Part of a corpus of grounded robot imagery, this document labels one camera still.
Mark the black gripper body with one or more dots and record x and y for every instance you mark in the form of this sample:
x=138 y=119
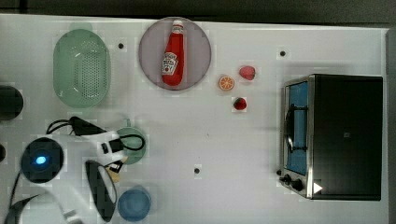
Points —
x=115 y=167

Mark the peeled toy banana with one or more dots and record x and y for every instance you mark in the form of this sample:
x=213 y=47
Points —
x=115 y=177

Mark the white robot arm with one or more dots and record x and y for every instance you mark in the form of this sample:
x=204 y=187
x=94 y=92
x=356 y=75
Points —
x=72 y=172

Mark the green mug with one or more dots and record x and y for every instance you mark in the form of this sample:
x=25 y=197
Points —
x=134 y=142

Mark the blue bowl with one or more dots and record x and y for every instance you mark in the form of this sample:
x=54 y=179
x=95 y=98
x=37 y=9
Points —
x=134 y=204

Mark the green colander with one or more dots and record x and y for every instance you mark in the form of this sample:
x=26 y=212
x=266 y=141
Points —
x=81 y=67

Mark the red ketchup bottle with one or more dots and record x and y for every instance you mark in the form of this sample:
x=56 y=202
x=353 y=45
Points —
x=173 y=57

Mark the black cylinder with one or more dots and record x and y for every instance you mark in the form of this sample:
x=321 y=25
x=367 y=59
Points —
x=11 y=103

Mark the red toy strawberry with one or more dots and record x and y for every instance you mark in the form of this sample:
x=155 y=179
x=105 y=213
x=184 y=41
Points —
x=240 y=104

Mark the toy orange slice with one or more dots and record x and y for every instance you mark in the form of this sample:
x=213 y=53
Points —
x=226 y=83

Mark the grey round plate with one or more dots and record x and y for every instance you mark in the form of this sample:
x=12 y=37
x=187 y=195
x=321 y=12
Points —
x=197 y=56

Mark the pink toy strawberry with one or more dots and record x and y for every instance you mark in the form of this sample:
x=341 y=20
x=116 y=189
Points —
x=247 y=72

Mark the black toaster oven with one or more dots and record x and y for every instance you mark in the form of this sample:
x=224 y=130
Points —
x=332 y=137

